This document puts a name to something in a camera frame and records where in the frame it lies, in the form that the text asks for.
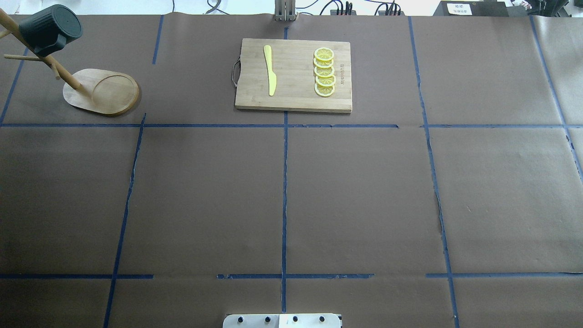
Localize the blue mug yellow inside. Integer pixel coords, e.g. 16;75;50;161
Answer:
19;4;83;57

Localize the yellow plastic knife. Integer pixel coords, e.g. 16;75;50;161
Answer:
264;44;277;96

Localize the lemon slice four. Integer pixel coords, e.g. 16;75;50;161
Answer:
314;75;337;87

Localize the lemon slice three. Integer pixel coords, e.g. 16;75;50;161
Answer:
314;67;335;77

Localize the wooden cutting board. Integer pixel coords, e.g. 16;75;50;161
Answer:
235;39;353;113

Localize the lemon slice two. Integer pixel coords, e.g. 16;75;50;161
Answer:
313;58;334;69

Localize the black box with label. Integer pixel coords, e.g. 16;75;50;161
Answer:
433;0;509;17

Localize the aluminium frame post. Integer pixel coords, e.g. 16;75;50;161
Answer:
274;0;297;21

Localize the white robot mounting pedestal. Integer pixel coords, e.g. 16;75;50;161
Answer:
222;313;343;328

